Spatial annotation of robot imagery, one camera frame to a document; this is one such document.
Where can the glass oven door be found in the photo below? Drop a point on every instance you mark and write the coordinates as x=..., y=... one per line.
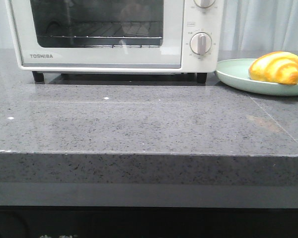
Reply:
x=29, y=17

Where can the yellow striped bread roll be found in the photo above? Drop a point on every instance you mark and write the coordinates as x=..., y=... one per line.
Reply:
x=275, y=67

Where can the white Toshiba toaster oven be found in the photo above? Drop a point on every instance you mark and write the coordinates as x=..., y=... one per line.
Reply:
x=195, y=20

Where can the lower silver timer knob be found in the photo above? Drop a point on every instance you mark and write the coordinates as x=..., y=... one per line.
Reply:
x=200, y=43

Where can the light green plate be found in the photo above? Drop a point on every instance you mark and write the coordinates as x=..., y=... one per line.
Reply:
x=234, y=73

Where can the upper silver temperature knob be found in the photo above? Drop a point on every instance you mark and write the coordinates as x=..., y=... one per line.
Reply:
x=204, y=3

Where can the metal wire oven rack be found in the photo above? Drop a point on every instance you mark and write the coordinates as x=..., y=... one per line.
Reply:
x=102, y=34

